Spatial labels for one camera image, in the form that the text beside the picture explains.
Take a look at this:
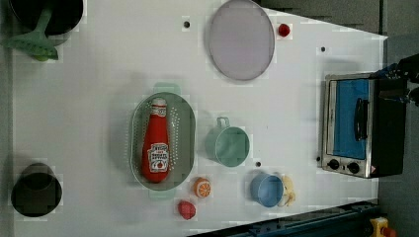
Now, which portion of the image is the green mug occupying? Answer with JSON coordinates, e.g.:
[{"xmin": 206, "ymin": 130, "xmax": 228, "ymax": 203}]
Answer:
[{"xmin": 205, "ymin": 117, "xmax": 250, "ymax": 168}]

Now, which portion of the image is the black cup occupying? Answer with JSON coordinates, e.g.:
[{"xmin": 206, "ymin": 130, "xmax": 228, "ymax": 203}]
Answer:
[{"xmin": 11, "ymin": 163, "xmax": 62, "ymax": 217}]

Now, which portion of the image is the black pot top left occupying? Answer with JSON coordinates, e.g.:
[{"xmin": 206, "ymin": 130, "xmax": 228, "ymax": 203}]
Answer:
[{"xmin": 8, "ymin": 0, "xmax": 84, "ymax": 45}]

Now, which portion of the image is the grey round plate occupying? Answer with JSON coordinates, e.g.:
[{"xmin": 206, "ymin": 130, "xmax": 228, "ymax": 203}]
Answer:
[{"xmin": 209, "ymin": 0, "xmax": 275, "ymax": 80}]

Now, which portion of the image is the silver toaster oven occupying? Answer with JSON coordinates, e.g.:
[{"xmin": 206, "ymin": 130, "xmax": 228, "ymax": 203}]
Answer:
[{"xmin": 321, "ymin": 73, "xmax": 407, "ymax": 179}]

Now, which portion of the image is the red strawberry toy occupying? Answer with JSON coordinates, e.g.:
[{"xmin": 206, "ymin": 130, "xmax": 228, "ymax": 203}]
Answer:
[{"xmin": 178, "ymin": 200, "xmax": 196, "ymax": 220}]

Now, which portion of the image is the yellow red emergency button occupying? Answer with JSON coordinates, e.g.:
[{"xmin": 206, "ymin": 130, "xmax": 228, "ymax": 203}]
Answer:
[{"xmin": 370, "ymin": 217, "xmax": 397, "ymax": 237}]

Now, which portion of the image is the blue cup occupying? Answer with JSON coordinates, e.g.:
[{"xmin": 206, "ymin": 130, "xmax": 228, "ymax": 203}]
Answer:
[{"xmin": 250, "ymin": 173, "xmax": 285, "ymax": 207}]

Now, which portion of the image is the orange slice toy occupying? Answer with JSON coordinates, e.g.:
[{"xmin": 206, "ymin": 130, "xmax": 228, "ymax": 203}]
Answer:
[{"xmin": 193, "ymin": 178, "xmax": 211, "ymax": 198}]

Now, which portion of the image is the small red tomato toy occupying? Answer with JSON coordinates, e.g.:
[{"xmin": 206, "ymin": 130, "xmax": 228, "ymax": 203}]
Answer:
[{"xmin": 278, "ymin": 24, "xmax": 291, "ymax": 38}]

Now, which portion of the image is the red plush ketchup bottle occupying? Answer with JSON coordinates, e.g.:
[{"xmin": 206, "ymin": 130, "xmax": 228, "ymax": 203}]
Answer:
[{"xmin": 140, "ymin": 98, "xmax": 170, "ymax": 183}]

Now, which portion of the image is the green spatula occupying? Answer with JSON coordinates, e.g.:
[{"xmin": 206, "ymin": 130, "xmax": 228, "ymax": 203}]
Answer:
[{"xmin": 1, "ymin": 6, "xmax": 58, "ymax": 60}]

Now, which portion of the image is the yellow plush toy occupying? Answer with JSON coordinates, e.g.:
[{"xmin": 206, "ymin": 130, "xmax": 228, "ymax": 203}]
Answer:
[{"xmin": 279, "ymin": 176, "xmax": 295, "ymax": 206}]

